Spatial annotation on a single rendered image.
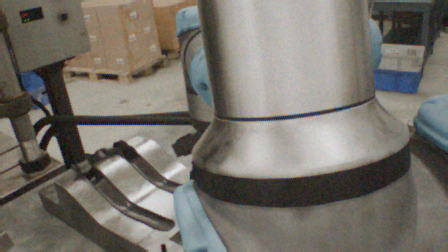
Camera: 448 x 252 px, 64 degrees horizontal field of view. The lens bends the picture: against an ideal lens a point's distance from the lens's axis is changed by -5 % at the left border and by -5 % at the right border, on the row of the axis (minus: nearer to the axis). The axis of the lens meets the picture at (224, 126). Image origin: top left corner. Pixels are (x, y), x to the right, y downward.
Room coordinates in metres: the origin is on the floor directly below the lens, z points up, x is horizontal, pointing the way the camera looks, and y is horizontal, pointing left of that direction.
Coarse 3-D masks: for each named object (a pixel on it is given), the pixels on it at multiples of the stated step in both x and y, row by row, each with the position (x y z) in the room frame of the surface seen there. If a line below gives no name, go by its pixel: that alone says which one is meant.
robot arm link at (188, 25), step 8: (184, 8) 0.51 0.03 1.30; (192, 8) 0.50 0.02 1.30; (176, 16) 0.50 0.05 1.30; (184, 16) 0.48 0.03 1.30; (192, 16) 0.47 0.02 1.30; (184, 24) 0.48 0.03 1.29; (192, 24) 0.47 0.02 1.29; (176, 32) 0.49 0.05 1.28; (184, 32) 0.48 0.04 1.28; (192, 32) 0.47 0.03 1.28; (184, 40) 0.48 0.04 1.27; (184, 48) 0.46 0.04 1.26; (184, 64) 0.47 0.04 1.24; (184, 72) 0.49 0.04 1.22; (184, 80) 0.50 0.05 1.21; (192, 88) 0.48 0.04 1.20
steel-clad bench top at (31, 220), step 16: (144, 128) 1.25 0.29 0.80; (160, 128) 1.24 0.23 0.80; (176, 128) 1.22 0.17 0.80; (192, 128) 1.21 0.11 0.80; (160, 144) 1.11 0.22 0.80; (32, 192) 0.90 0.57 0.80; (0, 208) 0.83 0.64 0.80; (16, 208) 0.83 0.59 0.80; (32, 208) 0.82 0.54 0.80; (0, 224) 0.76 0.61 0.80; (16, 224) 0.75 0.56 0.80; (32, 224) 0.75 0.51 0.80; (48, 224) 0.74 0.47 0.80; (64, 224) 0.74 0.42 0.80; (16, 240) 0.69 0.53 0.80; (32, 240) 0.69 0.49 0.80; (48, 240) 0.68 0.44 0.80; (64, 240) 0.68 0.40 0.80; (80, 240) 0.67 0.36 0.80
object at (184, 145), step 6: (198, 132) 0.51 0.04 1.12; (180, 138) 0.57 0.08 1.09; (186, 138) 0.53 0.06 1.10; (192, 138) 0.52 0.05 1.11; (198, 138) 0.51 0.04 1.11; (174, 144) 0.57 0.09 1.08; (180, 144) 0.55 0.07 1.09; (186, 144) 0.54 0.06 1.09; (192, 144) 0.52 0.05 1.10; (174, 150) 0.57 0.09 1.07; (180, 150) 0.55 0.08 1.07; (186, 150) 0.54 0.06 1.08
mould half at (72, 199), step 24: (144, 144) 0.87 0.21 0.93; (120, 168) 0.77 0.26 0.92; (168, 168) 0.80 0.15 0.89; (48, 192) 0.80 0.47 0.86; (72, 192) 0.68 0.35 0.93; (96, 192) 0.69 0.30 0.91; (144, 192) 0.72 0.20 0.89; (168, 192) 0.71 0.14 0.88; (72, 216) 0.70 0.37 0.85; (96, 216) 0.64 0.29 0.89; (120, 216) 0.64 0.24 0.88; (168, 216) 0.62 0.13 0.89; (96, 240) 0.65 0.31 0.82; (120, 240) 0.58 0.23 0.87; (144, 240) 0.55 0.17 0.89; (168, 240) 0.54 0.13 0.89
